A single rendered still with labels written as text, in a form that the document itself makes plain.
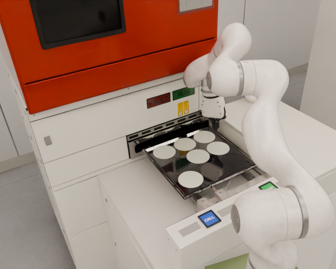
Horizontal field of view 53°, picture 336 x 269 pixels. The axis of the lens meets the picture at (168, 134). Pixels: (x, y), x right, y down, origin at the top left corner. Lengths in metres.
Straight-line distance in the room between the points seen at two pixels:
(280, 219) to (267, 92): 0.34
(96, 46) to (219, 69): 0.49
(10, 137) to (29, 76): 1.88
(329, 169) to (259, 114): 0.58
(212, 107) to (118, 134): 0.43
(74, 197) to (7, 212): 1.27
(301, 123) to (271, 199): 0.88
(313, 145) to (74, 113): 0.97
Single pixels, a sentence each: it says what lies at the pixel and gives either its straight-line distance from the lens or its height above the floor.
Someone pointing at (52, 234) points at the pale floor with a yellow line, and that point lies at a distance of 2.52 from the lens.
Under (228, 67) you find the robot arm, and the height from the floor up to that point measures 1.44.
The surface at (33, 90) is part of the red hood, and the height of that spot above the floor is 1.31.
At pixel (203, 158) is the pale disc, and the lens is 1.47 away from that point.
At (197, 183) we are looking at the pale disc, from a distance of 1.35.
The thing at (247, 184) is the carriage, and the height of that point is 0.88.
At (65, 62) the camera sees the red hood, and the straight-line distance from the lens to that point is 1.23.
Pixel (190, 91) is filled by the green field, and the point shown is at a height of 1.10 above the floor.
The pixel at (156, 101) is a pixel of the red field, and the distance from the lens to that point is 1.49.
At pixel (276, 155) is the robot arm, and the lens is 0.86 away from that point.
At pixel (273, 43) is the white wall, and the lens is 4.11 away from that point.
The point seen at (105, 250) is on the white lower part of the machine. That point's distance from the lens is 1.91.
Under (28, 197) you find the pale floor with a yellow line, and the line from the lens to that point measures 2.87.
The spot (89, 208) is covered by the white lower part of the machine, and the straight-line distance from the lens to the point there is 1.67.
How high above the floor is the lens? 1.81
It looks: 34 degrees down
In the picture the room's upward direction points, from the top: 3 degrees counter-clockwise
